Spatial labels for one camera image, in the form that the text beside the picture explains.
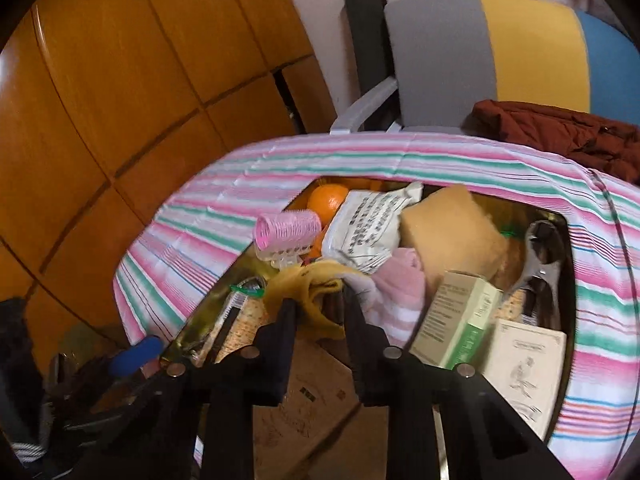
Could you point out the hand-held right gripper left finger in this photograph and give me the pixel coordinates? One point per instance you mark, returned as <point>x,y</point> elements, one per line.
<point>275,360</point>

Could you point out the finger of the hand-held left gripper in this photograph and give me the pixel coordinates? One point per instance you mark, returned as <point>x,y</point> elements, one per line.
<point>132,357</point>

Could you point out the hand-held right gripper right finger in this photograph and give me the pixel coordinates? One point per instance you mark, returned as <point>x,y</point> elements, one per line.
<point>367,365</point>

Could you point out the yellow cloth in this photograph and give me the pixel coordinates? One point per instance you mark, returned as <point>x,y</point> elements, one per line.
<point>305,285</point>

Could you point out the pink striped sock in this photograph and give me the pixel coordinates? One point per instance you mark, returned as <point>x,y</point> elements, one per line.
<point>395,285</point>

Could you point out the gold tin container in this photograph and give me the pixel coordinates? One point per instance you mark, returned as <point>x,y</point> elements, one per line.
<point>220,285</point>

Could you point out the green paper box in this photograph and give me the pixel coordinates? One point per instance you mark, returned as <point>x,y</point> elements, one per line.
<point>450,320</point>

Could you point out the cream paper box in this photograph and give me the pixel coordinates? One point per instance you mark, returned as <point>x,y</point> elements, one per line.
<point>525,375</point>

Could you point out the yellow sponge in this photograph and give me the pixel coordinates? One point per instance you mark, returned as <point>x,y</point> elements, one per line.
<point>450,230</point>

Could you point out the metal clip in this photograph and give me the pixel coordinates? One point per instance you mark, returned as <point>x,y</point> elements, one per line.
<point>530,267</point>

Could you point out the brown cardboard box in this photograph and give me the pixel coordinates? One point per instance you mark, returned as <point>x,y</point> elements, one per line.
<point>310,400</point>

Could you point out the orange fruit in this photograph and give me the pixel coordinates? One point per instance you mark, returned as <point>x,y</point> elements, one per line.
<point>327,202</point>
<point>318,247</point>

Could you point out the pink hair roller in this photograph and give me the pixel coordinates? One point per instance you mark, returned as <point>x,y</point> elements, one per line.
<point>287,232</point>

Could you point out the white printed packet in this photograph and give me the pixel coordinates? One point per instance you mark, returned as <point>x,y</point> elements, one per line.
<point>365,225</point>

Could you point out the wooden wardrobe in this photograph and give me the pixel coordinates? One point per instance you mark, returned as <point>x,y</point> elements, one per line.
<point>125,85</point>

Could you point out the rust red jacket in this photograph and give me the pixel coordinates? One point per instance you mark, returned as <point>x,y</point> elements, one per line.
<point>550,130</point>

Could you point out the grey yellow blue chair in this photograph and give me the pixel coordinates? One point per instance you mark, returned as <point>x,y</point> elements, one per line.
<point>440,60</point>

